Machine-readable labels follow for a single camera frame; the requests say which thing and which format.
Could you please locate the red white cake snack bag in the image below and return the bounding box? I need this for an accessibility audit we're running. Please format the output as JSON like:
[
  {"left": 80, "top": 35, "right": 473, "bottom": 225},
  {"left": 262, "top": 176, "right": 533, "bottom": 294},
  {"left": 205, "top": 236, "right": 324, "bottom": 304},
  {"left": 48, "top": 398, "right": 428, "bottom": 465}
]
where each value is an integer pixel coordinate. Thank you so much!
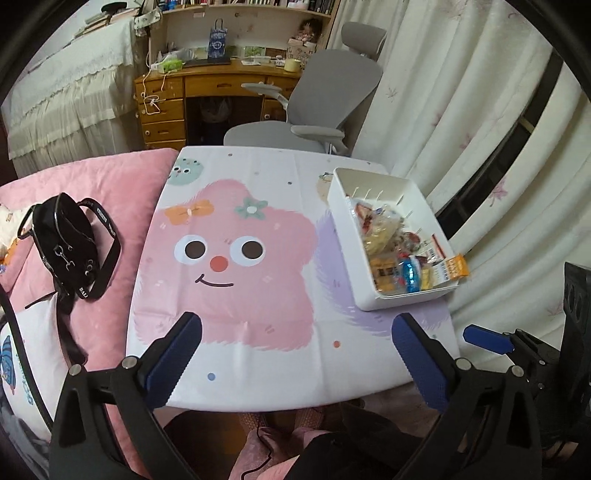
[{"left": 352, "top": 199, "right": 394, "bottom": 237}]

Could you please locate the white floral curtain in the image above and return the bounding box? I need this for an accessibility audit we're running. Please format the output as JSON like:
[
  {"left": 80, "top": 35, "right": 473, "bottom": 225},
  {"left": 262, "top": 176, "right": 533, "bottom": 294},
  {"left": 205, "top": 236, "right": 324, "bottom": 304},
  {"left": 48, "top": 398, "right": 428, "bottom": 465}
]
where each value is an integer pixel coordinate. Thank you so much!
[{"left": 335, "top": 1, "right": 590, "bottom": 345}]

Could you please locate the white plastic storage bin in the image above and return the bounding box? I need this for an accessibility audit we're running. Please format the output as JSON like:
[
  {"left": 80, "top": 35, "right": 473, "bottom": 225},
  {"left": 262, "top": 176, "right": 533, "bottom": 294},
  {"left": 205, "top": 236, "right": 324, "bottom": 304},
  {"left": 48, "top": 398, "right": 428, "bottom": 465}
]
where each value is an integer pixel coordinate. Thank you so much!
[{"left": 328, "top": 167, "right": 469, "bottom": 311}]

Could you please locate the yellow fried snack bag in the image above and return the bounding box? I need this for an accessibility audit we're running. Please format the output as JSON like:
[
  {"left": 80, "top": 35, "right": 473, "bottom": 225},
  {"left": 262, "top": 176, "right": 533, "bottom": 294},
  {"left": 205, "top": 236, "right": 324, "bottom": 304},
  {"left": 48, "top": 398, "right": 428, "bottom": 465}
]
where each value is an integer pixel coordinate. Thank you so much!
[{"left": 370, "top": 256, "right": 400, "bottom": 295}]

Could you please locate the orange white snack packet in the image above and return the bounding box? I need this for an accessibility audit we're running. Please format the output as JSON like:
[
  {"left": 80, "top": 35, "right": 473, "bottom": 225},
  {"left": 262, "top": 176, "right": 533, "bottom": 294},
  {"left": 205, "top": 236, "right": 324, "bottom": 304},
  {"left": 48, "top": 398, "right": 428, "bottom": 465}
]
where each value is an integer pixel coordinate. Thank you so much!
[{"left": 431, "top": 254, "right": 470, "bottom": 288}]

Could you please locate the green tissue pack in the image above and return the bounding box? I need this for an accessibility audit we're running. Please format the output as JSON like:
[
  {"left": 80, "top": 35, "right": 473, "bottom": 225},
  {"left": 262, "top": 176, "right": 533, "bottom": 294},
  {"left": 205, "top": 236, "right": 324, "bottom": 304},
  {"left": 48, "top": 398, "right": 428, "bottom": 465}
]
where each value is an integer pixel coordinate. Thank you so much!
[{"left": 156, "top": 58, "right": 183, "bottom": 75}]

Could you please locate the blue paper gift bag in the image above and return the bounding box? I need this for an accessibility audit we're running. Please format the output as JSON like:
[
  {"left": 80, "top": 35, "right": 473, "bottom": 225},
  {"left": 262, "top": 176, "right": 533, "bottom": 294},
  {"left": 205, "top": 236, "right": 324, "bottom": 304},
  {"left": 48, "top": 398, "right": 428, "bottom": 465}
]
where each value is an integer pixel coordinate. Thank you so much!
[{"left": 207, "top": 18, "right": 228, "bottom": 60}]

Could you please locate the clear rice cracker packet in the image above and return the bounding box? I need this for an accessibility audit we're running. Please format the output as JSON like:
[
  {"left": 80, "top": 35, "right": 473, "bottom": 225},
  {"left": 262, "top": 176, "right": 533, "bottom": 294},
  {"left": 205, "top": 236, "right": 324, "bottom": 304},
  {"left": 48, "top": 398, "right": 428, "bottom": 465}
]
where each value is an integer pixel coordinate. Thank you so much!
[{"left": 363, "top": 210, "right": 404, "bottom": 256}]

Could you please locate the yellow cup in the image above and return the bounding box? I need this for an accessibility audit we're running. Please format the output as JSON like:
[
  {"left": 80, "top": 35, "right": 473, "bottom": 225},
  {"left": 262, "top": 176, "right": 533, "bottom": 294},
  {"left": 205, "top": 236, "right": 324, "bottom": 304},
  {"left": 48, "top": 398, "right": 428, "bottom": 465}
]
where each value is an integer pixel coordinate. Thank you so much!
[{"left": 283, "top": 58, "right": 301, "bottom": 73}]

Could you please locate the round nut cake packet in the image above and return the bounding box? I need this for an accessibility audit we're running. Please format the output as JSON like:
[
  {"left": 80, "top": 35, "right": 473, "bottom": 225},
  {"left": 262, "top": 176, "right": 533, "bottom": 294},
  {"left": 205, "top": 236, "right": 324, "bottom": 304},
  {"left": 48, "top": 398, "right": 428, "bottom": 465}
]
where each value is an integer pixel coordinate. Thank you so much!
[{"left": 401, "top": 231, "right": 422, "bottom": 254}]

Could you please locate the white lace covered bed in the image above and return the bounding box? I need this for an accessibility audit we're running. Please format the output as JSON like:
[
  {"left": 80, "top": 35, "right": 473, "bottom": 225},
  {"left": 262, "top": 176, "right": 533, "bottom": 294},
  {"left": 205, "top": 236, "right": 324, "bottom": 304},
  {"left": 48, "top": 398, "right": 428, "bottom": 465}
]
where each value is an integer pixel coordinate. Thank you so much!
[{"left": 1, "top": 18, "right": 145, "bottom": 178}]

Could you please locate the small yellow snack packet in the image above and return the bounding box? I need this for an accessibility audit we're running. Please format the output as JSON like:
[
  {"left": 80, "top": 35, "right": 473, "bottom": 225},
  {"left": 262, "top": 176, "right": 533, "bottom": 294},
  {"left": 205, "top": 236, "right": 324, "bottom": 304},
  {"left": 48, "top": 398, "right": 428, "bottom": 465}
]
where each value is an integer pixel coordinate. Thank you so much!
[{"left": 421, "top": 266, "right": 436, "bottom": 291}]

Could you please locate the wooden desk with drawers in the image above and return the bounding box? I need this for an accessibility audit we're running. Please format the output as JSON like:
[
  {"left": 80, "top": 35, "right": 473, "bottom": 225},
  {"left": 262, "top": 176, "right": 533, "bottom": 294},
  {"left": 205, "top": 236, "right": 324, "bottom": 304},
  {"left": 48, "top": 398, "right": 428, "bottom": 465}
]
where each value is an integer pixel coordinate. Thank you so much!
[{"left": 134, "top": 59, "right": 301, "bottom": 150}]

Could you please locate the grey office chair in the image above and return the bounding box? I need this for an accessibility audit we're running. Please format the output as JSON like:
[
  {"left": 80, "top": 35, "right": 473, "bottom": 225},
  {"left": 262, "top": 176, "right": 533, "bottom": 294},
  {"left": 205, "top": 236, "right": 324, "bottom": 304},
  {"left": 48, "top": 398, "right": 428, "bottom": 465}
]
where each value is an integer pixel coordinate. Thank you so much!
[{"left": 223, "top": 22, "right": 387, "bottom": 156}]

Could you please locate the pink blanket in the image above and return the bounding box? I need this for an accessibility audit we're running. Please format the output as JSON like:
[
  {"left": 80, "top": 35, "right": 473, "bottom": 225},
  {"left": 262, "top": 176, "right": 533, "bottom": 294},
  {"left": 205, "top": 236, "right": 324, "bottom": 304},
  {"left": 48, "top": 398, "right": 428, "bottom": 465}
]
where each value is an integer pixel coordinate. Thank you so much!
[{"left": 0, "top": 147, "right": 181, "bottom": 476}]

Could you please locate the red white barcode packet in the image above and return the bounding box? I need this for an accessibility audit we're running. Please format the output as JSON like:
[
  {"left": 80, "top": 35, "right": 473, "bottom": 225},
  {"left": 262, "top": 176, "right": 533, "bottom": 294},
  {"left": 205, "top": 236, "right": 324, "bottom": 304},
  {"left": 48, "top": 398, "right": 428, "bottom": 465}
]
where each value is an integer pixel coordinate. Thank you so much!
[{"left": 420, "top": 234, "right": 447, "bottom": 265}]

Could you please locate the blue white snack packet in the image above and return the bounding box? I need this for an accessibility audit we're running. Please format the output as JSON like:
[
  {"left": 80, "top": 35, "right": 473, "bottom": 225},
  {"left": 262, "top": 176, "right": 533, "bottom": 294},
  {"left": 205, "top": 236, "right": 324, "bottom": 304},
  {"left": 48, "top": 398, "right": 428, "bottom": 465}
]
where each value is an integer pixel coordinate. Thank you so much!
[{"left": 399, "top": 256, "right": 422, "bottom": 293}]

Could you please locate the wooden bookshelf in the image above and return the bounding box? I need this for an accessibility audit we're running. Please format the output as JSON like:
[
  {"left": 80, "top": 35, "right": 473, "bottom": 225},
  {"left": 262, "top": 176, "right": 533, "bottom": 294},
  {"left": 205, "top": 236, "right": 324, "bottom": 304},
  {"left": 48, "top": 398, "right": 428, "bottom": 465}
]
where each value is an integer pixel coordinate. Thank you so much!
[{"left": 147, "top": 1, "right": 339, "bottom": 64}]

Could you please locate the black handbag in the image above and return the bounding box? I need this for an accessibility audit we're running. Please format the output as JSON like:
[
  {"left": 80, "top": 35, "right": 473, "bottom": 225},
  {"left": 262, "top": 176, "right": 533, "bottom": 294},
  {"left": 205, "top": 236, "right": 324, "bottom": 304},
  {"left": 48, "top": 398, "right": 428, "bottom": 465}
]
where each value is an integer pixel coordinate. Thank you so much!
[{"left": 17, "top": 192, "right": 121, "bottom": 364}]

